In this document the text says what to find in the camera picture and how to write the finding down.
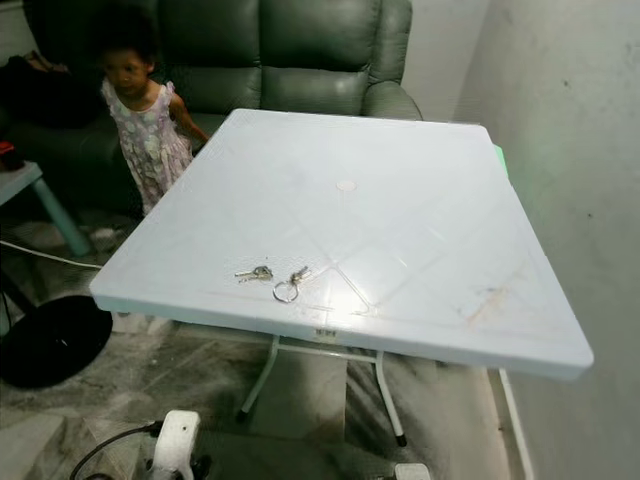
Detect teal side table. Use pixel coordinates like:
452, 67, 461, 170
0, 160, 94, 259

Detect red and black object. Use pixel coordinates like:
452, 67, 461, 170
0, 140, 27, 174

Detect black round stand base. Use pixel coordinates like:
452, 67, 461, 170
0, 294, 114, 392

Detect black bag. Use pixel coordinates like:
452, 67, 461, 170
0, 51, 107, 131

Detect child in floral dress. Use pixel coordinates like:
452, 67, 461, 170
96, 8, 212, 217

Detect small silver key bunch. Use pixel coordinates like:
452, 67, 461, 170
234, 264, 275, 285

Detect green leather sofa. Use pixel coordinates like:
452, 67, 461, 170
0, 0, 424, 218

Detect white plastic folding table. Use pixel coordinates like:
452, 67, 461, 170
89, 107, 596, 382

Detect white metal table legs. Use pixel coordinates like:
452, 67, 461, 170
238, 332, 409, 449

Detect white floor cable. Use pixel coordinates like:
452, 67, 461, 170
0, 239, 107, 272

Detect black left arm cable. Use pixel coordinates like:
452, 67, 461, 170
69, 421, 162, 480

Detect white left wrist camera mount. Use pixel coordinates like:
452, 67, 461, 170
152, 409, 202, 480

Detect keys on large ring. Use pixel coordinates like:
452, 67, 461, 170
271, 264, 312, 305

